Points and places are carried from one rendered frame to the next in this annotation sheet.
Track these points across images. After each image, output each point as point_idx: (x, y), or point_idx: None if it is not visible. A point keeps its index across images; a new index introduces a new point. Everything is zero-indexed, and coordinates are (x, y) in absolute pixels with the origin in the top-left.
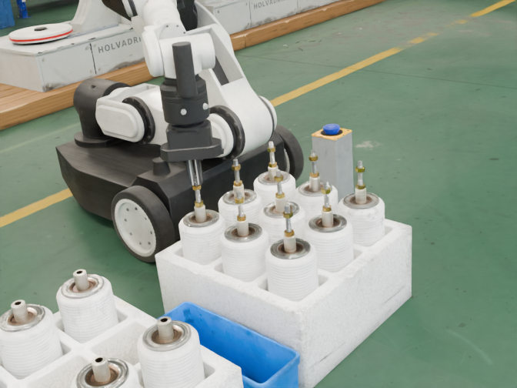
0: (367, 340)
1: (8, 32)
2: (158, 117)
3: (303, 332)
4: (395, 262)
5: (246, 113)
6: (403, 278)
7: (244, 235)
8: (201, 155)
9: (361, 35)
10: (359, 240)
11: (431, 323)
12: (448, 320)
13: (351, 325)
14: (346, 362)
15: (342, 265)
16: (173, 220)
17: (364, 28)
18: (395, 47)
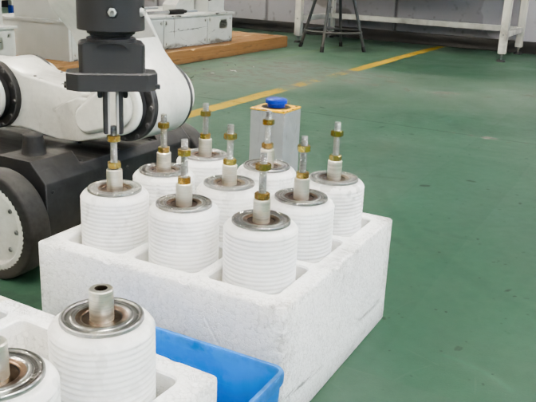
0: (342, 368)
1: None
2: (28, 88)
3: (285, 339)
4: (376, 263)
5: (160, 79)
6: (379, 289)
7: (186, 206)
8: (128, 86)
9: (238, 76)
10: (333, 230)
11: (419, 347)
12: (439, 343)
13: (329, 341)
14: (323, 396)
15: (321, 255)
16: (49, 218)
17: (238, 71)
18: (278, 88)
